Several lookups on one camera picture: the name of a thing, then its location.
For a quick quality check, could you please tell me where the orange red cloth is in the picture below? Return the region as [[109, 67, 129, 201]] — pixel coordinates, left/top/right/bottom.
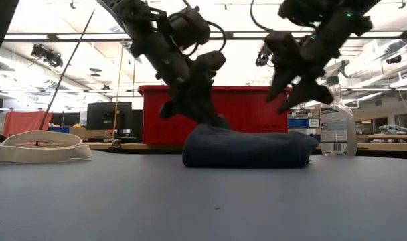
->
[[3, 110, 53, 138]]

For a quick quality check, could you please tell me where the blue storage bin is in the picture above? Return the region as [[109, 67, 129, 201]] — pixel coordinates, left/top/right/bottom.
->
[[288, 117, 321, 129]]

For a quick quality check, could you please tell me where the cream canvas tote bag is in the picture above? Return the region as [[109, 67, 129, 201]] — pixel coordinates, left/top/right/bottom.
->
[[0, 129, 94, 165]]

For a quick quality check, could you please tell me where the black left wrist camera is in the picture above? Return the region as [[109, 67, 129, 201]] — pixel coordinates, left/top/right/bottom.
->
[[165, 5, 213, 51]]

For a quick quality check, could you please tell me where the light wooden desk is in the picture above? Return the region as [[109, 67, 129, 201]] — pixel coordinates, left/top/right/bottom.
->
[[84, 142, 407, 152]]

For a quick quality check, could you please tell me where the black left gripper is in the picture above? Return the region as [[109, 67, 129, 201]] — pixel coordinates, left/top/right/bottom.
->
[[131, 19, 230, 130]]

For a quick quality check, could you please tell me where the black ceiling spotlight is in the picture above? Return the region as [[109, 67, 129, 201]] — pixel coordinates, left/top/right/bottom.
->
[[31, 43, 64, 68]]

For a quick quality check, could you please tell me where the red plastic laundry bin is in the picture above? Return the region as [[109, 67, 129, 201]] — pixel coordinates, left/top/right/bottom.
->
[[138, 85, 291, 146]]

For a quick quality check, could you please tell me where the clear plastic spray bottle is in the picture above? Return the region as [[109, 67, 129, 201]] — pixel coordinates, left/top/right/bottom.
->
[[320, 60, 359, 157]]

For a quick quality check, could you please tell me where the black computer monitor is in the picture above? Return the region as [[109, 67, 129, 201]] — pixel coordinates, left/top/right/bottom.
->
[[86, 102, 133, 131]]

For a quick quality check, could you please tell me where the long black cable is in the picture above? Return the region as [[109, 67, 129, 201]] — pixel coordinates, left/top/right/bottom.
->
[[35, 9, 96, 147]]

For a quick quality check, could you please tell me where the black overhead frame bar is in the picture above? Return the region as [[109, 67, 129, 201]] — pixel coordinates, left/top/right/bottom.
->
[[4, 31, 407, 42]]

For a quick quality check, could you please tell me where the black overhead camera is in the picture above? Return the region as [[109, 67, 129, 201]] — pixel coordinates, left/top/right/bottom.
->
[[255, 45, 274, 67]]

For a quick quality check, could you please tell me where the navy blue garment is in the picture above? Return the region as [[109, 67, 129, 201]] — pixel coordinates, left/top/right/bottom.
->
[[182, 123, 320, 169]]

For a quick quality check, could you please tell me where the yellow hanging rope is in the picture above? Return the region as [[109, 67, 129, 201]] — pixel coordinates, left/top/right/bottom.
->
[[111, 38, 125, 141]]

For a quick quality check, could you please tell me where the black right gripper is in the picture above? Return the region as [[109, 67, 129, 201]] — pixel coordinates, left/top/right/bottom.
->
[[263, 31, 334, 114]]

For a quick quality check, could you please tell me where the pale blue bundle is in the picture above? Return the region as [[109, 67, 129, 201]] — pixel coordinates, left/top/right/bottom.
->
[[379, 124, 407, 135]]

